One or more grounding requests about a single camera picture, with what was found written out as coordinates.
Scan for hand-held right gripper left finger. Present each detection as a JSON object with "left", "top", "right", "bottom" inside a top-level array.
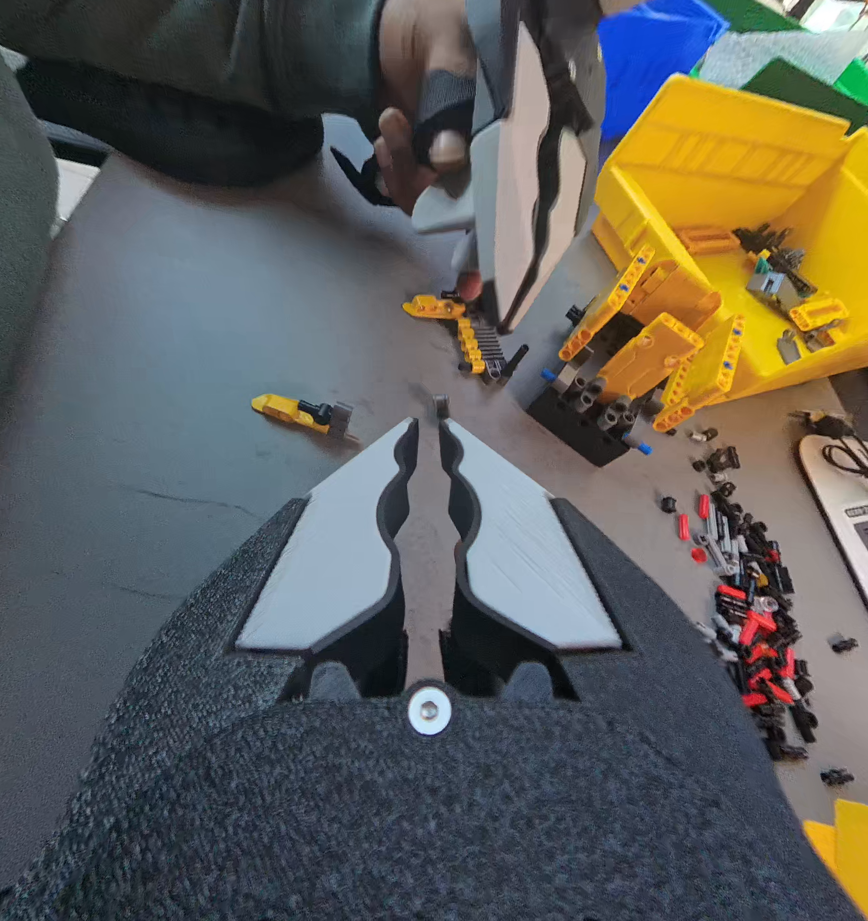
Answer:
[{"left": 237, "top": 421, "right": 421, "bottom": 692}]

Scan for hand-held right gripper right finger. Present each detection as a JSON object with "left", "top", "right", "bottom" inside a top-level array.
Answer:
[{"left": 437, "top": 421, "right": 625, "bottom": 689}]

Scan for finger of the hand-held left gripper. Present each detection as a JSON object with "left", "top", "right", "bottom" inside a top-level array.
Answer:
[
  {"left": 542, "top": 41, "right": 608, "bottom": 292},
  {"left": 470, "top": 22, "right": 562, "bottom": 332}
]

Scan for small yellow lego subassembly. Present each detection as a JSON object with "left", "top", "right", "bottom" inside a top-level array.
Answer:
[{"left": 252, "top": 393, "right": 357, "bottom": 443}]

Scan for yellow black lego model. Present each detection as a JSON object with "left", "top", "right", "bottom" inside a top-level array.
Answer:
[{"left": 528, "top": 245, "right": 749, "bottom": 469}]

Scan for person's left forearm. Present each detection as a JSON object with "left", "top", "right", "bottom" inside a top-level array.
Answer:
[{"left": 0, "top": 0, "right": 392, "bottom": 123}]

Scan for yellow lego subassembly with rack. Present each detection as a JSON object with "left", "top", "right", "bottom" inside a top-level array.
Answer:
[{"left": 403, "top": 293, "right": 530, "bottom": 384}]

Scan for black lego parts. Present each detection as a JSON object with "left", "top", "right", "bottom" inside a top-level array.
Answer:
[{"left": 737, "top": 228, "right": 823, "bottom": 289}]

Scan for grey lego piece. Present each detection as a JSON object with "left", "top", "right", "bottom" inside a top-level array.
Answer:
[{"left": 748, "top": 260, "right": 792, "bottom": 303}]

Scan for pile of small lego pins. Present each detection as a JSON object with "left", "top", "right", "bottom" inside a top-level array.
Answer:
[{"left": 653, "top": 425, "right": 859, "bottom": 790}]

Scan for short yellow lego beam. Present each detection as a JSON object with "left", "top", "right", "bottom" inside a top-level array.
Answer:
[{"left": 787, "top": 293, "right": 852, "bottom": 335}]

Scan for person's left hand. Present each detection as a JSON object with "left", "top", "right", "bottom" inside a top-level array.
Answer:
[{"left": 370, "top": 0, "right": 478, "bottom": 214}]

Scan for large yellow storage bin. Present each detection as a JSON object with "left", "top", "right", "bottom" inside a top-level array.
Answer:
[{"left": 593, "top": 75, "right": 868, "bottom": 404}]

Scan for blue storage bin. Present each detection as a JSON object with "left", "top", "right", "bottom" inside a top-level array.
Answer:
[{"left": 596, "top": 0, "right": 730, "bottom": 142}]

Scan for clear plastic bag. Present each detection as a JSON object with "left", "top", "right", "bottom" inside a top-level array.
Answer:
[{"left": 698, "top": 26, "right": 838, "bottom": 90}]

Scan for green storage bin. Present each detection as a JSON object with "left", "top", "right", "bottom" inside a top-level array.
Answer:
[{"left": 708, "top": 0, "right": 868, "bottom": 145}]

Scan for white book stand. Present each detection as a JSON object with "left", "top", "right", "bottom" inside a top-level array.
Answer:
[{"left": 797, "top": 432, "right": 868, "bottom": 663}]

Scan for yellow bin with small parts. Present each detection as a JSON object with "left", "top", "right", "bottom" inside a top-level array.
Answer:
[{"left": 801, "top": 799, "right": 868, "bottom": 921}]

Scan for black cable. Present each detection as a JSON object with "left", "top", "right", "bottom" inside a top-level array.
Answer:
[{"left": 791, "top": 411, "right": 868, "bottom": 497}]

